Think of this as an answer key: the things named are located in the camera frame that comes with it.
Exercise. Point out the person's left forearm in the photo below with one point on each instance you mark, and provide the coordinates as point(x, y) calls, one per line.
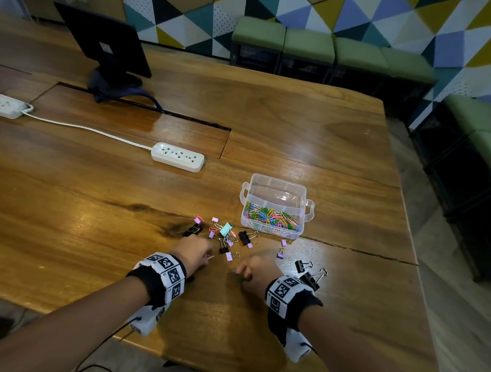
point(59, 334)

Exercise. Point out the left wrist marker band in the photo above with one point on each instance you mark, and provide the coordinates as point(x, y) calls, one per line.
point(159, 279)

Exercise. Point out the wrist marker band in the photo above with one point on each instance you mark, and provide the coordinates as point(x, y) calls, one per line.
point(290, 304)
point(159, 279)

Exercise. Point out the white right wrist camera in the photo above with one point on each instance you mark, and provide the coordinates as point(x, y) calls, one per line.
point(296, 346)

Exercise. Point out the person's left hand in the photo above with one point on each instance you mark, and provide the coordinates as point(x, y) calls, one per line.
point(192, 252)

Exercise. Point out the group of binder clips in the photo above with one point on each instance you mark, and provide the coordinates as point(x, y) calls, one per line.
point(244, 237)

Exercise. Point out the person's right forearm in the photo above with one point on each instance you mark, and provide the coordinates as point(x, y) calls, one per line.
point(362, 366)

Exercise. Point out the heap of sorted paper clips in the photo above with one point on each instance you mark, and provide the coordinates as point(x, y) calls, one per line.
point(273, 217)

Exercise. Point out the right wrist marker band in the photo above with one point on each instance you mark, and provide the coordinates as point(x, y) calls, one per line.
point(290, 304)

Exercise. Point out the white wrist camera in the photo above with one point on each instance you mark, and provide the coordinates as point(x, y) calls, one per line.
point(148, 318)
point(296, 346)

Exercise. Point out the wooden table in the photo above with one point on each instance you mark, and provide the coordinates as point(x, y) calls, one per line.
point(72, 209)

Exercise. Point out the black monitor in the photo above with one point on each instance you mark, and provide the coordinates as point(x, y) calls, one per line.
point(105, 40)

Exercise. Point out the black monitor stand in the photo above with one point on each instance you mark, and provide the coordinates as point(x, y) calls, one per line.
point(113, 86)

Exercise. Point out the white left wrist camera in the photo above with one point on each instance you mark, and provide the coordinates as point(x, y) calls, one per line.
point(148, 318)

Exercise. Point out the person's right hand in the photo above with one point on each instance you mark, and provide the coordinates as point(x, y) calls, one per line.
point(260, 275)

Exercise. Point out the clear plastic box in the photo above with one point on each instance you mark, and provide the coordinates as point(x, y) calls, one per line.
point(277, 193)

